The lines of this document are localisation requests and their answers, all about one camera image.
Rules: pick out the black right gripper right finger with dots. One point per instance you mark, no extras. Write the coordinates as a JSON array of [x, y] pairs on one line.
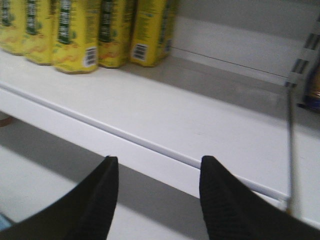
[[231, 211]]

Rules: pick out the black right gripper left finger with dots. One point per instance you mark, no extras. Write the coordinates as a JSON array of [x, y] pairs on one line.
[[84, 213]]

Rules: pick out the white metal shelf unit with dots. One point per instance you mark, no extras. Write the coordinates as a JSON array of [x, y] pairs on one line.
[[231, 88]]

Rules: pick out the yellow pear drink bottle right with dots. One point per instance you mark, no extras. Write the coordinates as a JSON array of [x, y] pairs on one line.
[[75, 46]]

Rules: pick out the yellow pear drink bottle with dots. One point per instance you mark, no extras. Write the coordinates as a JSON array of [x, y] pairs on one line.
[[75, 46], [12, 25], [38, 36], [115, 32]]

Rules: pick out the yellow pear drink bottle barcode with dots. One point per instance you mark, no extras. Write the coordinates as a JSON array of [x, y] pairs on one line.
[[153, 31]]

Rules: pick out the yellow pear drink bottle rear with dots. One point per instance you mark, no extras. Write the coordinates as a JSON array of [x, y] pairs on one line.
[[115, 32]]

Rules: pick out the yellow pear drink bottle middle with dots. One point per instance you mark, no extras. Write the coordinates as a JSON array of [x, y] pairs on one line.
[[38, 36]]

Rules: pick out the yellow pear drink bottle left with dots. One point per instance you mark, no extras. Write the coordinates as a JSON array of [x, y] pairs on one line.
[[12, 25]]

